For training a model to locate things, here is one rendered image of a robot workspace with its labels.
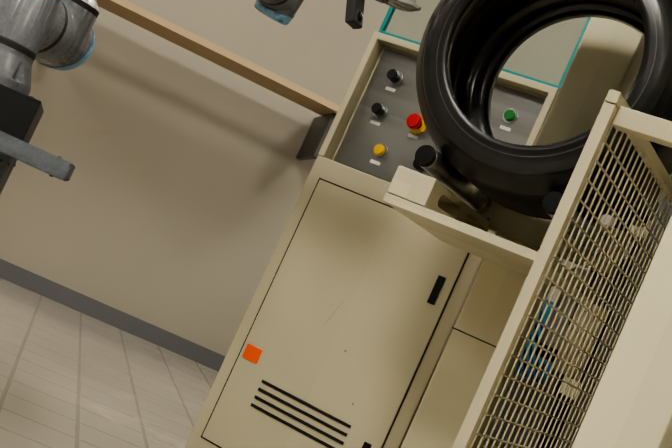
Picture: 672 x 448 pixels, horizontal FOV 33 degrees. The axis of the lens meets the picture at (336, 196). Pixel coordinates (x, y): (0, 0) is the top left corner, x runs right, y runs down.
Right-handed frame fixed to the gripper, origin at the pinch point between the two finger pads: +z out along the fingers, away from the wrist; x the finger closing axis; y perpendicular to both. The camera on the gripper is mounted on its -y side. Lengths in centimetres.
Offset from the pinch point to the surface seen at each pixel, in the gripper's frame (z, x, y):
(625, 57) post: 37.3, 26.3, 15.4
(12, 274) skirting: -238, 206, -147
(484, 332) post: 41, 26, -52
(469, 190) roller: 27.7, 11.5, -27.9
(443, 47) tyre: 17.5, -12.0, -7.2
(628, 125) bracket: 75, -59, -16
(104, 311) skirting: -203, 236, -141
